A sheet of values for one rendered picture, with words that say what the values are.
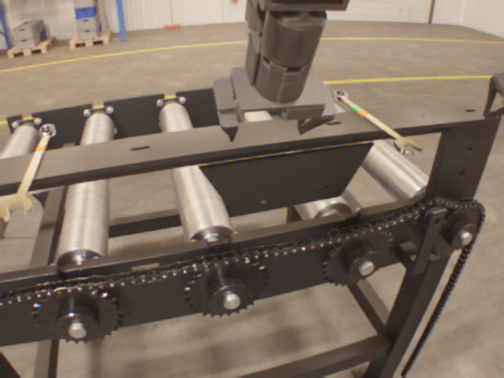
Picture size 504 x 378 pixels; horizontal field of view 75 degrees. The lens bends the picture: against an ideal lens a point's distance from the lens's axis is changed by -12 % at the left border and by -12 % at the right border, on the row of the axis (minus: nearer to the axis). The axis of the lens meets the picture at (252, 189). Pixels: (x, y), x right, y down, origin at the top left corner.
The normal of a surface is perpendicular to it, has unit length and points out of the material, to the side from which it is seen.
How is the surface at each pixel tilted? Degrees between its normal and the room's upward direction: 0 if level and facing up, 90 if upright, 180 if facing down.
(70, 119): 90
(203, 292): 90
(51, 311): 90
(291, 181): 90
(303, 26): 30
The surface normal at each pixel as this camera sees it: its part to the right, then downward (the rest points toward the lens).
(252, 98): 0.12, -0.45
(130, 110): 0.29, 0.53
